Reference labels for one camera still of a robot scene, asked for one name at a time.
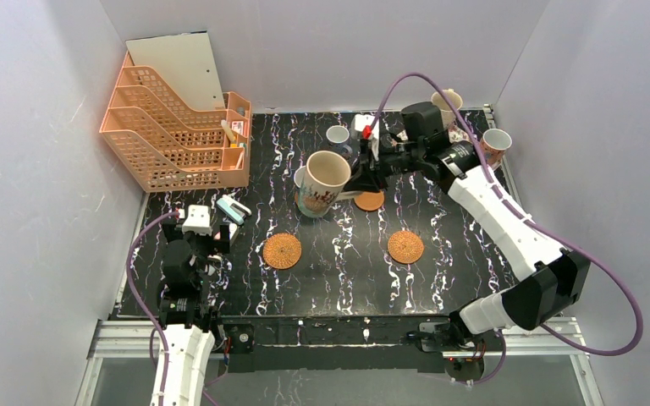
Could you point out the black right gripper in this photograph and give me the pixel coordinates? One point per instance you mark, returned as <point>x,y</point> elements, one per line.
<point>373,162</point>

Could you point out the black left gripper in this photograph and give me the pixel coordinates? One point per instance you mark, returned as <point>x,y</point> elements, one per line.
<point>207,239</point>

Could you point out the white and red mug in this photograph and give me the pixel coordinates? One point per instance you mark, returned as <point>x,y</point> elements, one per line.
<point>494,144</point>

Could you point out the small grey mug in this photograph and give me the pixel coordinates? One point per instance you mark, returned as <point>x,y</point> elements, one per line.
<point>338,138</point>

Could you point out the woven rattan coaster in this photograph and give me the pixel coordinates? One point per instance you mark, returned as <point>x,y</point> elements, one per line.
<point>405,247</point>
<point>282,251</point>

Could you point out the large beige floral mug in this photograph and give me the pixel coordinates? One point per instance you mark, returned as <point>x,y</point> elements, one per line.
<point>325,175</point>

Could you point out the blue patterned mug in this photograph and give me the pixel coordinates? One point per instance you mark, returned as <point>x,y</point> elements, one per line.
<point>299,177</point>

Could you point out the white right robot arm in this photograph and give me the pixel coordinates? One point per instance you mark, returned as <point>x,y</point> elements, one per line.
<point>549,276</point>

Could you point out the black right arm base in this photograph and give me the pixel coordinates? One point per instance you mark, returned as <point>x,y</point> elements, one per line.
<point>451,342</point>

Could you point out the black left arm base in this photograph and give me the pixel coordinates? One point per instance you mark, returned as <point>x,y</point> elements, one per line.
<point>231,337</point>

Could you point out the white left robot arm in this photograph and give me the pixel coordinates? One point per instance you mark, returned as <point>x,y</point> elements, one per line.
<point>187,327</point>

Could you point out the floral tray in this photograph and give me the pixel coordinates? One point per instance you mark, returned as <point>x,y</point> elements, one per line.
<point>457,134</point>

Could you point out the tall beige mug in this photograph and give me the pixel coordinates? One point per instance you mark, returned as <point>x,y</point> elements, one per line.
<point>448,102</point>

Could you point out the white and pink stapler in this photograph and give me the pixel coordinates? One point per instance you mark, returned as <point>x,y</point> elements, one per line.
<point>234,231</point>

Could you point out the light blue stapler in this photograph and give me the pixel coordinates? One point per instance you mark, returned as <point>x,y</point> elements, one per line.
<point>234,210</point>

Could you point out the orange plastic file organizer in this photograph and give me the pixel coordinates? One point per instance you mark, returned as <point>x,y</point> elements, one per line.
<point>168,146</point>

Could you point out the white board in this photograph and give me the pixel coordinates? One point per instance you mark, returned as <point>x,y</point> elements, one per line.
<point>187,65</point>

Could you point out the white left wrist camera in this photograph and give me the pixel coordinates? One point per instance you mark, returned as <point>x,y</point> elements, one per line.
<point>197,220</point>

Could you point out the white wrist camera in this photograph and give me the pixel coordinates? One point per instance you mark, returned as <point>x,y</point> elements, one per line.
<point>197,220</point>
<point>364,127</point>

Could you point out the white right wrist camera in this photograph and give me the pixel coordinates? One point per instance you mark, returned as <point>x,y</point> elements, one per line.
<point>364,127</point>

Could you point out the aluminium frame rail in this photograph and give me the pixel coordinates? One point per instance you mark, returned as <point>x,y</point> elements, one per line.
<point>357,342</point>

